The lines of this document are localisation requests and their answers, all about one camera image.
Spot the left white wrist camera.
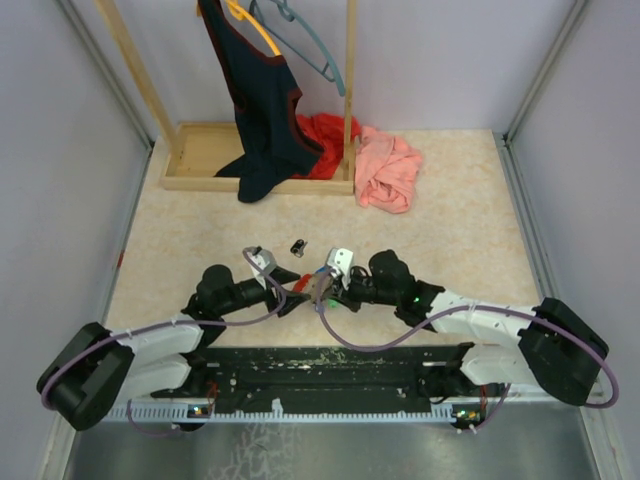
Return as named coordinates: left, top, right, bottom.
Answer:
left=243, top=247, right=277, bottom=277

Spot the wooden clothes rack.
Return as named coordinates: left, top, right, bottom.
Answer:
left=95, top=1, right=357, bottom=195

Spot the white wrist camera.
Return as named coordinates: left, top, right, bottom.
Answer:
left=325, top=248, right=354, bottom=282
left=243, top=247, right=277, bottom=277

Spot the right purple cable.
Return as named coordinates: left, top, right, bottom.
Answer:
left=312, top=269, right=619, bottom=409

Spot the red cloth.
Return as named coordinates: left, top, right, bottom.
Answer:
left=293, top=113, right=345, bottom=180

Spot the red key tag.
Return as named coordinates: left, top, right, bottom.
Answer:
left=292, top=274, right=313, bottom=293

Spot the navy blue tank top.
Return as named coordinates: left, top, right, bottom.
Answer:
left=198, top=1, right=324, bottom=203

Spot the black headed key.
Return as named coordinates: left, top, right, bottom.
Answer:
left=290, top=239, right=307, bottom=258

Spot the yellow hanger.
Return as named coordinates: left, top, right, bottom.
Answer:
left=224, top=0, right=281, bottom=56

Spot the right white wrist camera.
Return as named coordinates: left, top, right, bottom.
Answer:
left=325, top=248, right=354, bottom=282

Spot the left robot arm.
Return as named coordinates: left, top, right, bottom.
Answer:
left=36, top=264, right=300, bottom=431

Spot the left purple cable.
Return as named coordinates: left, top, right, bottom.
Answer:
left=40, top=247, right=289, bottom=409

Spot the pink cloth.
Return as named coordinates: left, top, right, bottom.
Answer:
left=354, top=126, right=424, bottom=214

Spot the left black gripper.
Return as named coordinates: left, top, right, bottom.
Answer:
left=218, top=266, right=311, bottom=317

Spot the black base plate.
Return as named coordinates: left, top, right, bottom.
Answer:
left=153, top=343, right=504, bottom=415

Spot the blue grey hanger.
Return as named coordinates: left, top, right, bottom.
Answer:
left=249, top=0, right=346, bottom=98

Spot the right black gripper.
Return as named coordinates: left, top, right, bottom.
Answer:
left=324, top=266, right=400, bottom=313

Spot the purple cable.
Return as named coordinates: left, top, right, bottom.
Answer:
left=312, top=269, right=619, bottom=409
left=40, top=247, right=289, bottom=409

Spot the white slotted cable duct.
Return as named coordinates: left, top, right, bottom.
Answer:
left=130, top=399, right=470, bottom=424

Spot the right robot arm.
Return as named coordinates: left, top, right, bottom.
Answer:
left=312, top=248, right=609, bottom=407

